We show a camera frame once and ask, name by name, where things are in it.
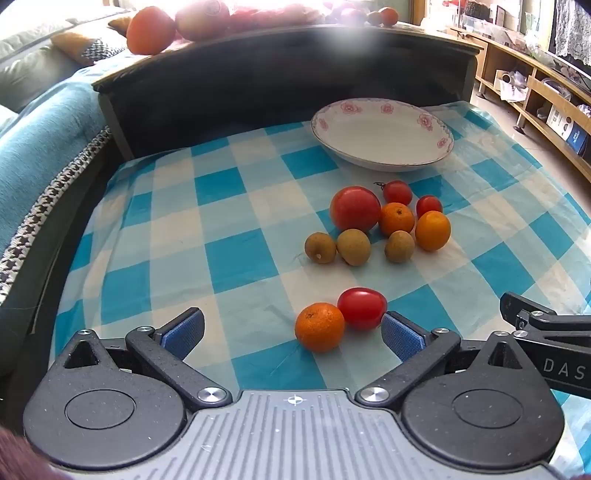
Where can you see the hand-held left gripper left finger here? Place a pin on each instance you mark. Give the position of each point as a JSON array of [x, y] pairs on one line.
[[184, 334]]

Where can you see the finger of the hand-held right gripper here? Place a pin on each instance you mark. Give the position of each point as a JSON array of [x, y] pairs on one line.
[[545, 318]]

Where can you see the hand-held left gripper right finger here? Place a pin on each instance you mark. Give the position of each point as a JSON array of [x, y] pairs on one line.
[[401, 337]]

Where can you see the large oval cherry tomato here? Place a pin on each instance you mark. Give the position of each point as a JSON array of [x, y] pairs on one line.
[[362, 307]]

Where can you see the small mandarin orange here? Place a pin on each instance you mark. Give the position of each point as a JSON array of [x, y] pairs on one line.
[[319, 326], [396, 219], [432, 230]]

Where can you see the brown longan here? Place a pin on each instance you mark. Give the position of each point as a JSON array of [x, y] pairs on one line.
[[400, 246], [353, 247], [320, 248]]

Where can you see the small round cherry tomato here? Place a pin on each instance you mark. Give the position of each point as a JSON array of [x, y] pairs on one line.
[[429, 205]]

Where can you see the large red apple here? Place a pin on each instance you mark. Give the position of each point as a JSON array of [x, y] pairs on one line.
[[354, 208]]

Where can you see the cherry tomato with stem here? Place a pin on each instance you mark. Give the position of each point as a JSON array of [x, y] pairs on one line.
[[398, 193]]

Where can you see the white floral rimmed plate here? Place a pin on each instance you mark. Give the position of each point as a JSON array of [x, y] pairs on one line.
[[383, 138]]

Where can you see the blue white checkered tablecloth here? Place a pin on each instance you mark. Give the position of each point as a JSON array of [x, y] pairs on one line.
[[231, 258]]

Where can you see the blue cardboard box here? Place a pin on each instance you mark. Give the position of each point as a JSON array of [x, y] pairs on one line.
[[579, 138]]

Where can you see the white cardboard box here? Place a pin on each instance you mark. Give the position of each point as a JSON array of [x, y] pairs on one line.
[[559, 121]]

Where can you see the person's fuzzy clothing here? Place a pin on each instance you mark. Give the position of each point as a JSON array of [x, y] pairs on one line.
[[14, 461]]

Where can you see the white plastic bag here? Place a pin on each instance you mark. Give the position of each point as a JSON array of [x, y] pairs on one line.
[[512, 85]]

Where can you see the dark coffee table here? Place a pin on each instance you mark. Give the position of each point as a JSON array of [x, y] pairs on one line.
[[207, 92]]

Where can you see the wooden TV stand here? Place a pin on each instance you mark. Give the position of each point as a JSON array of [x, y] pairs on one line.
[[508, 50]]

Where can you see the white lace cloth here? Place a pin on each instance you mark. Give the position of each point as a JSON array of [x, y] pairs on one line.
[[572, 27]]

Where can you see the large orange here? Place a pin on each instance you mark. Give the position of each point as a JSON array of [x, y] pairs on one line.
[[150, 30]]

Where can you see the orange patterned pillow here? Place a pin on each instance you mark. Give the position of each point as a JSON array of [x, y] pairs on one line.
[[78, 44]]

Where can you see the big apple with sticker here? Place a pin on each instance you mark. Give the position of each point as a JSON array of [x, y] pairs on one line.
[[203, 21]]

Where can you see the grey sofa cushion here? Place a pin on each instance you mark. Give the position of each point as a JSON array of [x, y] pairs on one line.
[[27, 60]]

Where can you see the yellow green fruit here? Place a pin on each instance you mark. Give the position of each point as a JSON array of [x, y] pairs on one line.
[[374, 17]]

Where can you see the round orange peach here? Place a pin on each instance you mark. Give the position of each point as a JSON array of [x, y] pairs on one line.
[[389, 16]]

